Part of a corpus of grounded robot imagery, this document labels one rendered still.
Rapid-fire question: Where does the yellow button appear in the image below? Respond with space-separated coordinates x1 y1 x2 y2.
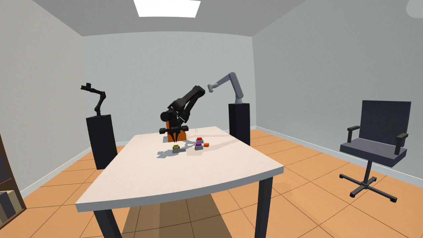
173 145 180 153

